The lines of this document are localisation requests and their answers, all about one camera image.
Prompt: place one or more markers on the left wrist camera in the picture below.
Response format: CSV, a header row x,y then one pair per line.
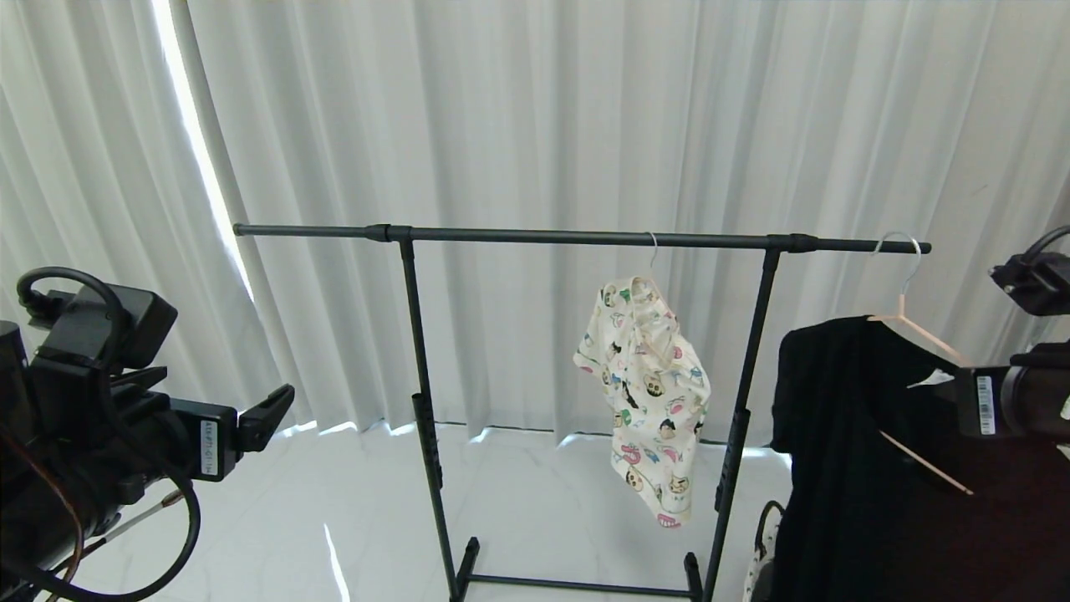
x,y
125,326

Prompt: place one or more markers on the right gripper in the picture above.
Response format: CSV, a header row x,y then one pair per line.
x,y
1028,401

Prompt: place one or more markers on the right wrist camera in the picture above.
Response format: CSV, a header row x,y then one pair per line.
x,y
1036,280

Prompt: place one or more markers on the cream printed garment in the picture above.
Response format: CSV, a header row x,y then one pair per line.
x,y
652,401

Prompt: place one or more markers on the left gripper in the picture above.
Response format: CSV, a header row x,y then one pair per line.
x,y
192,443

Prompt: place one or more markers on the black clothes rack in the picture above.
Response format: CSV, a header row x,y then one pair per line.
x,y
585,238

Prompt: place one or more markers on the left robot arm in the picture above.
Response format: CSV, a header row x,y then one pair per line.
x,y
33,468

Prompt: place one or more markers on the white laundry basket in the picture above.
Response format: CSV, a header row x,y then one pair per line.
x,y
765,552

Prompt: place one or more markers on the white curtain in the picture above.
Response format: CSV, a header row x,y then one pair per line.
x,y
501,109

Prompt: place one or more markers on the pink clothes hanger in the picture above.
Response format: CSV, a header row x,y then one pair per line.
x,y
652,251
919,334

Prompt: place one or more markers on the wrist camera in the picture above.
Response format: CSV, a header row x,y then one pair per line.
x,y
1036,280
125,326

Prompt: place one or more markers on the black garment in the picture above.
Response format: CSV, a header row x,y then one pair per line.
x,y
853,468

